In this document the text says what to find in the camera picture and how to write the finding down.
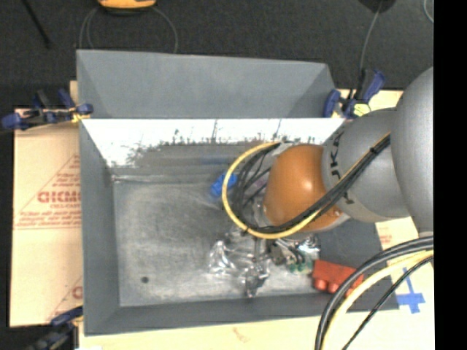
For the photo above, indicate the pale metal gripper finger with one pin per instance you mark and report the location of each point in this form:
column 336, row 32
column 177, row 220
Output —
column 263, row 276
column 251, row 286

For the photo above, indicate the clear crumpled plastic wrapper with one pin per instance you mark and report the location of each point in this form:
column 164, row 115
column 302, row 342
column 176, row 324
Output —
column 223, row 260

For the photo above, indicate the red toy brick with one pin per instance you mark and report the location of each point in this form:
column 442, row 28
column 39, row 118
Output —
column 331, row 275

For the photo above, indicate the clear plastic bottle blue cap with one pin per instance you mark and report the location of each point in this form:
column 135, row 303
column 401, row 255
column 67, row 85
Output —
column 221, row 185

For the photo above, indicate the grey metal bin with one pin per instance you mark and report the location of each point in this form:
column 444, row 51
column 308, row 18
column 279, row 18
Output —
column 164, row 232

